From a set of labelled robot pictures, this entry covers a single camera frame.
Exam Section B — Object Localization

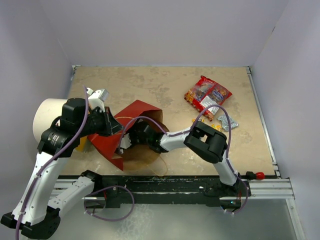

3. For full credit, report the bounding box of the red emergency stop button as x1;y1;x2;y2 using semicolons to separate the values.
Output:
245;171;266;180

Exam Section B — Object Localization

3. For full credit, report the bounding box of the aluminium table frame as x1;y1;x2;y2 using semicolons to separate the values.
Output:
245;66;295;202

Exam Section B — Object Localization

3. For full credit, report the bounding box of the white paper roll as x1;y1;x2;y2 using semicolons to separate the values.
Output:
32;98;67;143

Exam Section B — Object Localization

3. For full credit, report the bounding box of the yellow roll holder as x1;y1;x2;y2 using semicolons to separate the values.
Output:
75;137;88;153

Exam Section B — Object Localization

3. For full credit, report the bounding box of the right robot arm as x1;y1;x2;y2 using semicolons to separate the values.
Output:
125;121;240;196

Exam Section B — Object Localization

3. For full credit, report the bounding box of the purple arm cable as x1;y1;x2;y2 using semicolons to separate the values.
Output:
14;85;90;240
119;104;249;216

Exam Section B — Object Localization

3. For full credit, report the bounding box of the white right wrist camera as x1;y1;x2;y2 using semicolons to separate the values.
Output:
118;133;132;154

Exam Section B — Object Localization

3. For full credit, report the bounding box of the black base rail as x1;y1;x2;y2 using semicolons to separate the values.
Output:
91;175;251;210

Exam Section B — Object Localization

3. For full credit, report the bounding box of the yellow snack packet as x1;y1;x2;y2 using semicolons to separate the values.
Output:
211;124;222;131

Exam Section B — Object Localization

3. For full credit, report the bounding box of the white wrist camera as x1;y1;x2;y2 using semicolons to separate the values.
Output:
86;87;109;112
118;133;132;154

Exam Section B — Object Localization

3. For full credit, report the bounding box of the red snack packet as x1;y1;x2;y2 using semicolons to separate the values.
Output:
184;75;233;112

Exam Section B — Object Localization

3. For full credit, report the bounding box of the silver foil snack packet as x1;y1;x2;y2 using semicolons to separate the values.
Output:
217;114;239;132

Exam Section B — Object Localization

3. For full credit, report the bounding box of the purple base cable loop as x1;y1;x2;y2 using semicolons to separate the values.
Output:
83;184;135;222

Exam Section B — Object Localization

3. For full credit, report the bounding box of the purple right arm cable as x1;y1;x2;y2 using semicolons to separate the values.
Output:
119;104;249;216

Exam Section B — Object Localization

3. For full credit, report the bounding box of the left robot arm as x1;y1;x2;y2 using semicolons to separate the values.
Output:
0;96;123;240

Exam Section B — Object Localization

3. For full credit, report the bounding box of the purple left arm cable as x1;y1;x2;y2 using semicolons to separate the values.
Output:
14;85;90;240

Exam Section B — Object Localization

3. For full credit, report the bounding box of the red paper bag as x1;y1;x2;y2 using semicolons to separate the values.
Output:
88;100;168;177

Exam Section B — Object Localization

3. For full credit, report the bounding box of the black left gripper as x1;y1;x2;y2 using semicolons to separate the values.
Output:
77;106;124;138

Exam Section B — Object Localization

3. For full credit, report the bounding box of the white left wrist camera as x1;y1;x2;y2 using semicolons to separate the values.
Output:
86;87;109;112

